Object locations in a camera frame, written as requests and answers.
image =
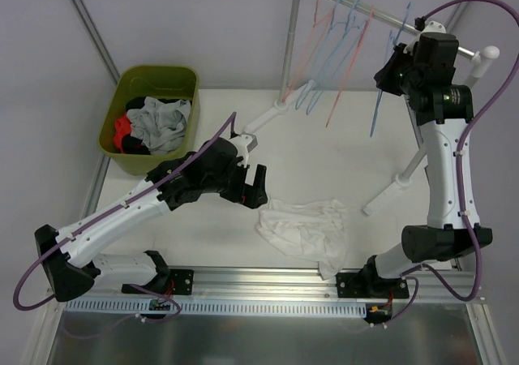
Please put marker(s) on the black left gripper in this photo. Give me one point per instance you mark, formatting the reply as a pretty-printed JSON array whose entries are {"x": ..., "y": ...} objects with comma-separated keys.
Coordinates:
[{"x": 242, "y": 188}]

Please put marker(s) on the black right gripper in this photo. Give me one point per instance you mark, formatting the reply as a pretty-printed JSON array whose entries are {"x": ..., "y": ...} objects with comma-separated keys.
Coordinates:
[{"x": 389, "y": 75}]

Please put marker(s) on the white garment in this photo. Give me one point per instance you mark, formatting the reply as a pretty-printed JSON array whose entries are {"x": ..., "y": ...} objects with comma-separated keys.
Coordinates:
[{"x": 315, "y": 232}]

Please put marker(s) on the pink wire hanger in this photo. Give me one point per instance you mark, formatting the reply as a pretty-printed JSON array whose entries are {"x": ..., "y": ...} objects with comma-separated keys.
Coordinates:
[
  {"x": 319, "y": 28},
  {"x": 352, "y": 62}
]

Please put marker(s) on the grey tank top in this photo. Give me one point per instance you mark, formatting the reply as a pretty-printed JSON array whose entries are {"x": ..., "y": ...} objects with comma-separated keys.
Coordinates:
[{"x": 159, "y": 125}]

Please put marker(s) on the black tank top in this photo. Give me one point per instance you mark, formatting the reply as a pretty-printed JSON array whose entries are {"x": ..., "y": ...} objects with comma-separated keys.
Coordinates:
[{"x": 132, "y": 146}]

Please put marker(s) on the red tank top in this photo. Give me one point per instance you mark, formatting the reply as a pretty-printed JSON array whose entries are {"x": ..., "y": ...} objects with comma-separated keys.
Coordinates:
[{"x": 122, "y": 127}]

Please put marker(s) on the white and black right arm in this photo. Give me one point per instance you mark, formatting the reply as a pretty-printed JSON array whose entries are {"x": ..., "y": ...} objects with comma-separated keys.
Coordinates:
[{"x": 422, "y": 72}]

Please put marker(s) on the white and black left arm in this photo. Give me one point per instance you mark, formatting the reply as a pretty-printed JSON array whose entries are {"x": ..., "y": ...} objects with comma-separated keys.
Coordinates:
[{"x": 73, "y": 256}]

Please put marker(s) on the olive green plastic basket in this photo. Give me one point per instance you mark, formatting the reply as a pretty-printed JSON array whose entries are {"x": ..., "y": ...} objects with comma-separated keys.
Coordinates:
[{"x": 161, "y": 82}]

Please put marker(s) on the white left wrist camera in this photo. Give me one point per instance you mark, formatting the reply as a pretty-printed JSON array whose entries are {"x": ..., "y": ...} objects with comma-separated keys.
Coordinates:
[{"x": 244, "y": 144}]

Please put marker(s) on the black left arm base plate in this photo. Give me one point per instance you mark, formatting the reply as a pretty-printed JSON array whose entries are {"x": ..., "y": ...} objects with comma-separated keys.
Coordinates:
[{"x": 174, "y": 281}]

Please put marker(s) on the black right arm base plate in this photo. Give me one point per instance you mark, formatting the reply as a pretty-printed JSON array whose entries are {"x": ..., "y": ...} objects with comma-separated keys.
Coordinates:
[{"x": 355, "y": 285}]

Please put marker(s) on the white slotted cable duct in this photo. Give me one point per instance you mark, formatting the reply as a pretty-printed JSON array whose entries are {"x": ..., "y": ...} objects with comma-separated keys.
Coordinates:
[{"x": 219, "y": 307}]

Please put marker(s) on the aluminium frame rail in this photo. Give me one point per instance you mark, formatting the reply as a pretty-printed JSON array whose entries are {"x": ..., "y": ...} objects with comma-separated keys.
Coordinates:
[{"x": 284, "y": 280}]

